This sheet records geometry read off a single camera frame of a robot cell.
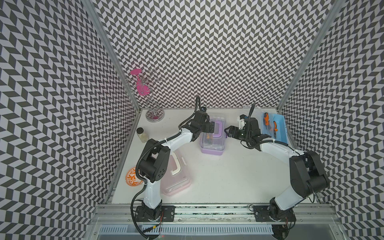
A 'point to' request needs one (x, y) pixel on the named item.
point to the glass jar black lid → (143, 137)
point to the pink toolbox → (178, 177)
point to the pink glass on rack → (142, 89)
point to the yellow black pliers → (208, 136)
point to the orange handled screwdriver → (266, 119)
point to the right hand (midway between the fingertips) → (228, 133)
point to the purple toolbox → (214, 143)
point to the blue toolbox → (281, 134)
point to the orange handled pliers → (275, 129)
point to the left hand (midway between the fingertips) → (206, 123)
